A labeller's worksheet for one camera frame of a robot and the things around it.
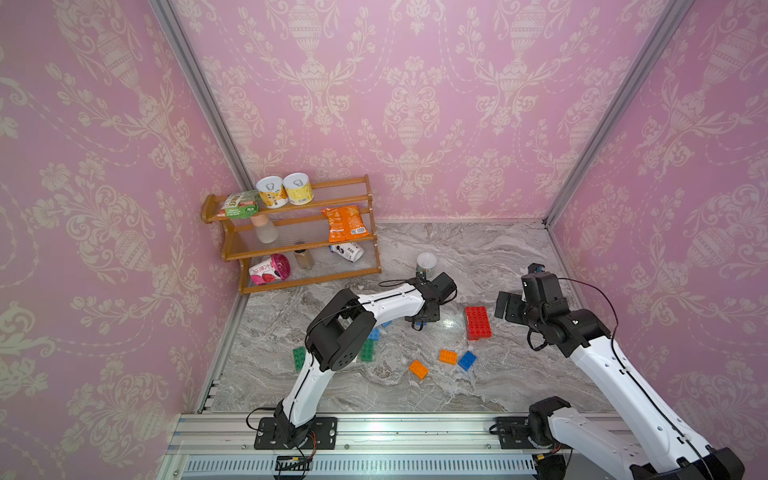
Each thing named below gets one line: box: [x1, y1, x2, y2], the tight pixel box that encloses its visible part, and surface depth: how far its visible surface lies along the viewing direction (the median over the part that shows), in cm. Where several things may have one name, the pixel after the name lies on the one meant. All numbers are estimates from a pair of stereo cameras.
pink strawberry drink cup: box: [248, 253, 291, 286], surface depth 101 cm
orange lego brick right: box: [438, 349, 458, 365], surface depth 87 cm
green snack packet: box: [217, 190, 261, 219], surface depth 84 cm
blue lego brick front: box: [458, 350, 478, 371], surface depth 87 cm
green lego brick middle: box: [361, 339, 375, 362], surface depth 89 cm
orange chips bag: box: [320, 205, 370, 243], surface depth 99 cm
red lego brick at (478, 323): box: [466, 312, 492, 335], surface depth 89 cm
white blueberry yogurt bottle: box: [329, 242, 365, 263], surface depth 105 cm
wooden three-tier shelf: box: [200, 174, 382, 295], surface depth 102 cm
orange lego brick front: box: [409, 359, 429, 380], surface depth 85 cm
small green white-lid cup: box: [416, 252, 437, 278], surface depth 102 cm
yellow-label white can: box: [282, 172, 314, 205], surface depth 87 cm
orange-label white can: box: [256, 176, 288, 209], surface depth 86 cm
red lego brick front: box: [467, 322, 492, 341], surface depth 89 cm
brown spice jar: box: [294, 249, 315, 270], surface depth 102 cm
